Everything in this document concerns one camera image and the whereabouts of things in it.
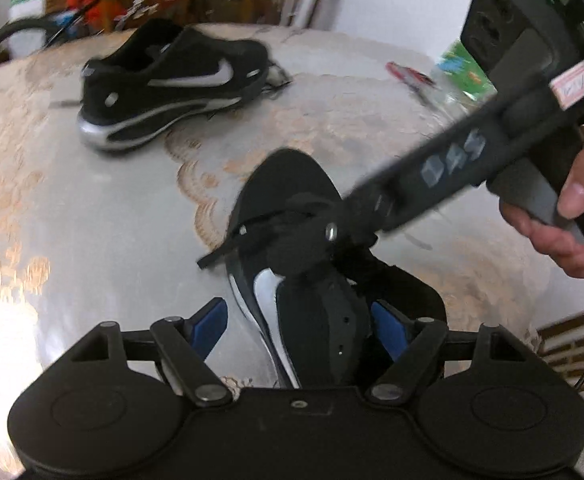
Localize black sneaker with silver swoosh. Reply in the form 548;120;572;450
76;17;273;152
224;149;448;390

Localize clear plastic bag green print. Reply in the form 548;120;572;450
431;37;500;108

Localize white and green box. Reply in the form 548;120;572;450
8;0;48;58

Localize red handled scissors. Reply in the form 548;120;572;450
386;61;435;93

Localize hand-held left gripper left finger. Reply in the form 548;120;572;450
70;297;233;407

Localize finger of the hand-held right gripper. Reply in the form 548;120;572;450
266;191;379;277

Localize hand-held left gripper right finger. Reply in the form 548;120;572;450
365;299;544;403

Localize person's right hand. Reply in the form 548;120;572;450
498;126;584;280

